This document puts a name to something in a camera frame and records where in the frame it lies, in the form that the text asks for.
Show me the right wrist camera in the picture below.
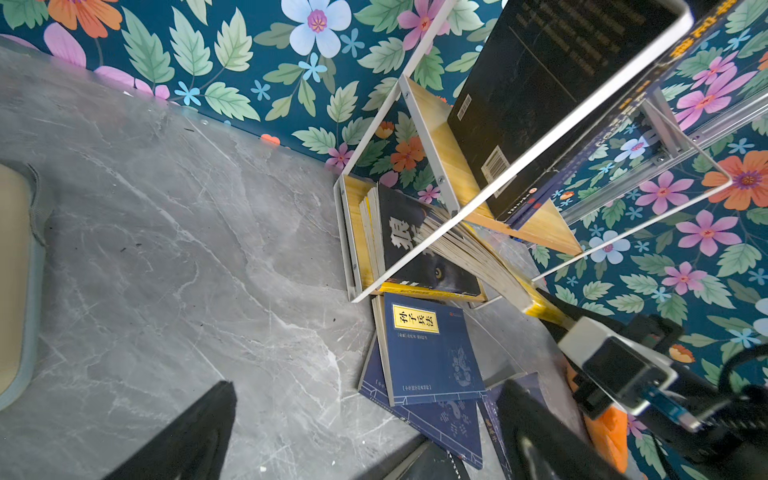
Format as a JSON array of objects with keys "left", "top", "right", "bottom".
[{"left": 558, "top": 315, "right": 703, "bottom": 432}]

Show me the dark book leaning on shelf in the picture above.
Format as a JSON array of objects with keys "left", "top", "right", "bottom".
[{"left": 447, "top": 1, "right": 693, "bottom": 226}]

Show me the dark old man cover book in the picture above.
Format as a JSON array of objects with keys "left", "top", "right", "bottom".
[{"left": 478, "top": 372, "right": 556, "bottom": 479}]

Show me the yellow book on lower shelf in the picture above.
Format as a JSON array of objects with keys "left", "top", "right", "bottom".
[{"left": 334, "top": 175, "right": 487, "bottom": 303}]

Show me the yellow cartoon cover book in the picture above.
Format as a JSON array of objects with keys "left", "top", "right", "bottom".
[{"left": 429, "top": 222, "right": 575, "bottom": 330}]

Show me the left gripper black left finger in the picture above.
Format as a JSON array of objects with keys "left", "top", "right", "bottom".
[{"left": 106, "top": 381, "right": 237, "bottom": 480}]

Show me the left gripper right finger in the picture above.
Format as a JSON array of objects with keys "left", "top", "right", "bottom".
[{"left": 497, "top": 380, "right": 624, "bottom": 479}]

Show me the orange shark plush toy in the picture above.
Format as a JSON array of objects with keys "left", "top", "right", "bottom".
[{"left": 563, "top": 359, "right": 631, "bottom": 475}]

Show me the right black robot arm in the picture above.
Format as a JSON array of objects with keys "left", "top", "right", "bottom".
[{"left": 639, "top": 344, "right": 767, "bottom": 479}]

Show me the beige glasses case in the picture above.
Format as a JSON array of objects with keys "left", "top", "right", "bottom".
[{"left": 1, "top": 160, "right": 53, "bottom": 409}]

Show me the black wolf cover book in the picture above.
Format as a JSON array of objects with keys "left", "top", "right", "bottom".
[{"left": 359, "top": 185, "right": 486, "bottom": 302}]

